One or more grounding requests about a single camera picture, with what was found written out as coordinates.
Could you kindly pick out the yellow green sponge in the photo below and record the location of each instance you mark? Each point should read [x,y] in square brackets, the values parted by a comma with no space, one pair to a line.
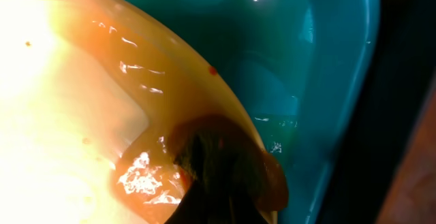
[208,170]

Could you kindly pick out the yellow green plate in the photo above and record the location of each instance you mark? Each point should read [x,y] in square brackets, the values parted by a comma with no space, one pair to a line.
[93,94]

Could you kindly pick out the blue plastic tray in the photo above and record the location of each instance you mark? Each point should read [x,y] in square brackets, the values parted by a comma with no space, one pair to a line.
[297,66]

